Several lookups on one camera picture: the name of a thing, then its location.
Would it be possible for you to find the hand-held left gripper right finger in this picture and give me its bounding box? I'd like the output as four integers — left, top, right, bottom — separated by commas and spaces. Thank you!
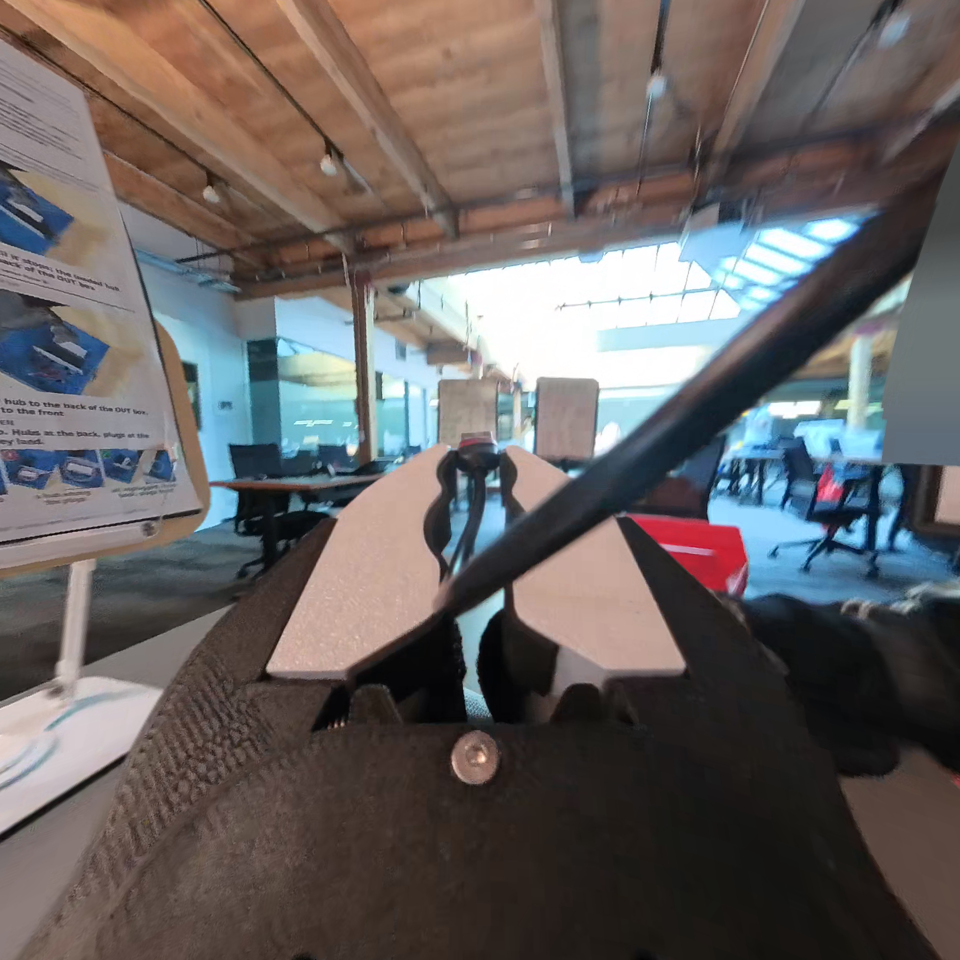
502, 446, 689, 699

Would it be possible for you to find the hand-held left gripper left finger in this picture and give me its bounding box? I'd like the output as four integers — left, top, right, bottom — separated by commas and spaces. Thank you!
266, 444, 456, 682

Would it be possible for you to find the red plastic bin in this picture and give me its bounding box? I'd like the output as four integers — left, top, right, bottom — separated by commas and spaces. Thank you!
624, 512, 753, 599

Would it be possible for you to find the red plug USB cable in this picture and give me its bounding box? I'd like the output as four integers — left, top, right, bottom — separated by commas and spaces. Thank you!
435, 431, 505, 579

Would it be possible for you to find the black USB cable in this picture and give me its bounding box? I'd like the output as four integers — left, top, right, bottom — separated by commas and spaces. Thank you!
437, 180, 946, 612

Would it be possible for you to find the wooden top desk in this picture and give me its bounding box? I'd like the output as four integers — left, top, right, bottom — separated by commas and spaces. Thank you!
208, 472, 385, 580

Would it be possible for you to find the whiteboard with green writing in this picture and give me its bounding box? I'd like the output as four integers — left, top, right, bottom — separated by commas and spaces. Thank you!
437, 377, 501, 453

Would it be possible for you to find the black office chair red item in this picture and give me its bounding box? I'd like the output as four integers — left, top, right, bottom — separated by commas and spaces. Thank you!
767, 437, 903, 580

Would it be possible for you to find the framed marker sign on stand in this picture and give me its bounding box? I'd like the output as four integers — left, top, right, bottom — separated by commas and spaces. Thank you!
909, 463, 960, 539

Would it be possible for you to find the ceiling mounted grey box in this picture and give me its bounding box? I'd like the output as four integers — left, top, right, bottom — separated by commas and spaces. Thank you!
677, 201, 753, 265

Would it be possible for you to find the instruction sign on stand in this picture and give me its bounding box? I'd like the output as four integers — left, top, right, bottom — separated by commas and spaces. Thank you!
0, 37, 213, 835

